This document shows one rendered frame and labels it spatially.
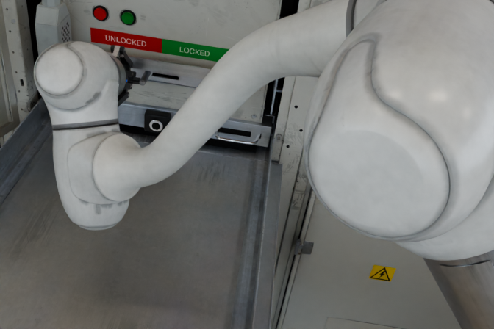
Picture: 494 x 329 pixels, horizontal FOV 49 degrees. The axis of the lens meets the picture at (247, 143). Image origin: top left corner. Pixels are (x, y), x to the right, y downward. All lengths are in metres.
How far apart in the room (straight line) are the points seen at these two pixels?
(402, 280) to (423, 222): 1.20
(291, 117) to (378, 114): 0.89
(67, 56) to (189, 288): 0.46
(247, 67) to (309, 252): 0.89
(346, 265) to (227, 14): 0.74
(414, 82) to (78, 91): 0.55
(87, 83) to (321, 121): 0.50
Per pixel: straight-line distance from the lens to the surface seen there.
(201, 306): 0.98
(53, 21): 1.15
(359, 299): 1.60
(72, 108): 0.82
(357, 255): 1.47
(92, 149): 0.82
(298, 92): 1.18
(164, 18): 1.19
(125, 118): 1.33
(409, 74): 0.34
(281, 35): 0.61
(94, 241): 1.07
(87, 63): 0.80
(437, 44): 0.37
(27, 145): 1.32
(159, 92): 1.28
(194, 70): 1.18
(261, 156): 1.30
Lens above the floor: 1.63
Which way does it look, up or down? 36 degrees down
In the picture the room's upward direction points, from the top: 9 degrees clockwise
